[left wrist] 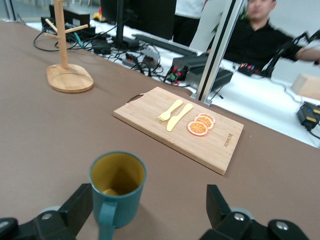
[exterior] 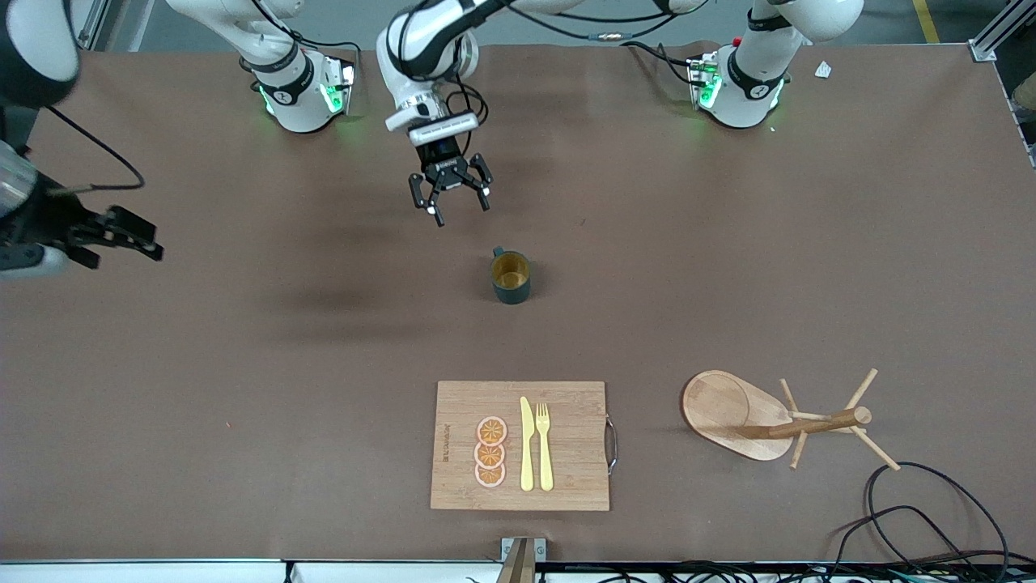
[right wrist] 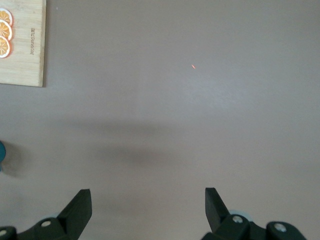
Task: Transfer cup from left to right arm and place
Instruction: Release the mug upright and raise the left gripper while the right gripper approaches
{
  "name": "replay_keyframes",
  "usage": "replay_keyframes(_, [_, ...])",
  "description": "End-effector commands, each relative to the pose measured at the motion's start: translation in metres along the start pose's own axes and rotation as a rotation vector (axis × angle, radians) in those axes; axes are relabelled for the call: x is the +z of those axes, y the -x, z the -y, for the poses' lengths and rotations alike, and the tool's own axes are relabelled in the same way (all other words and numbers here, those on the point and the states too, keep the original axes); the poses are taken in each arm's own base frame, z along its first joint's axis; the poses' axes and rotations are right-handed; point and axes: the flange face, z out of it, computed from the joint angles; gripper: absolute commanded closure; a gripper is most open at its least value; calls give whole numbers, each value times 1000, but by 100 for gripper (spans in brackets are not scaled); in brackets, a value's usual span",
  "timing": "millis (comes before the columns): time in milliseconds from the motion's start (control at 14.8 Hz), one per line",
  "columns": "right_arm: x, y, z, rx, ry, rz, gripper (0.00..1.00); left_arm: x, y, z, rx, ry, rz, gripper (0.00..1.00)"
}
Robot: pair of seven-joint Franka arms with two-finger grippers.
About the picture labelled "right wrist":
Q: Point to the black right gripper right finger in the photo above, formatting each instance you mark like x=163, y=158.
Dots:
x=225, y=227

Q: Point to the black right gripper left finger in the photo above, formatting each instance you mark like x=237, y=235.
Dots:
x=72, y=220

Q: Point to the teal mug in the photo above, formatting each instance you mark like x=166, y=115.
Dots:
x=2, y=150

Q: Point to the bamboo cutting board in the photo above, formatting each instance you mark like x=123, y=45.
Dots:
x=25, y=67

